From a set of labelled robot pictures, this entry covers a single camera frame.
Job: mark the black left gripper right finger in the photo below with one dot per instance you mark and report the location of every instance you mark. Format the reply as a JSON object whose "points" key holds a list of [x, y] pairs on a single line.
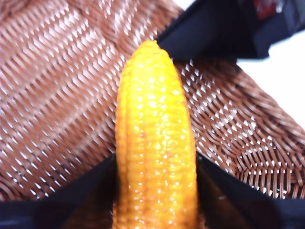
{"points": [[250, 212]]}

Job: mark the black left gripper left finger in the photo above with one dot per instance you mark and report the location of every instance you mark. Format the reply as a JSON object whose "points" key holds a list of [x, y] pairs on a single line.
{"points": [[47, 212]]}

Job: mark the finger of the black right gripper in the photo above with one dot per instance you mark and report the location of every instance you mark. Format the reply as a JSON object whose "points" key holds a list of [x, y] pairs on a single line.
{"points": [[214, 31]]}

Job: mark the brown wicker basket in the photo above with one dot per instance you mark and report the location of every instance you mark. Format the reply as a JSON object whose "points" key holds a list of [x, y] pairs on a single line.
{"points": [[59, 95]]}

